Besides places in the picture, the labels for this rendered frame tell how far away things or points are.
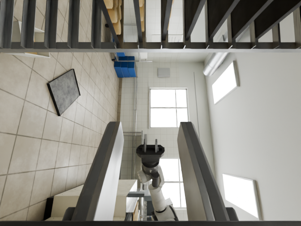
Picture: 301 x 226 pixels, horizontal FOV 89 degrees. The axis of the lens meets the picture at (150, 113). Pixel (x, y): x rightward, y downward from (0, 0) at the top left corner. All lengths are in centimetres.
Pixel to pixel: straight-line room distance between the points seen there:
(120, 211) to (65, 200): 58
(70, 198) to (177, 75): 476
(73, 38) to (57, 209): 171
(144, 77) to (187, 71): 153
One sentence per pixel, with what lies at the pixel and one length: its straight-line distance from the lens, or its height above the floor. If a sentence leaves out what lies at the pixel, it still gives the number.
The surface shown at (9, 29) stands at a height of 52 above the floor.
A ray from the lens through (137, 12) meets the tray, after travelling 53.
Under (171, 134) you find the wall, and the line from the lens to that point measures 494.
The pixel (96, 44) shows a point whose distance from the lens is 70.
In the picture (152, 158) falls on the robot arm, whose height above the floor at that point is 109.
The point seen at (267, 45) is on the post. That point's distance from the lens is 82.
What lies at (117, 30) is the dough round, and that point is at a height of 97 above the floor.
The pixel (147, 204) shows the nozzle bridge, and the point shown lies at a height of 106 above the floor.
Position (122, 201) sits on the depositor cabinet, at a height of 79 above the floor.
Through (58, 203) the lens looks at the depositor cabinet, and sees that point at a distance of 205.
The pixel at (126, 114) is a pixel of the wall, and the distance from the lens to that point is 508.
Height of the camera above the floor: 109
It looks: level
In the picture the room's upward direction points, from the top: 90 degrees clockwise
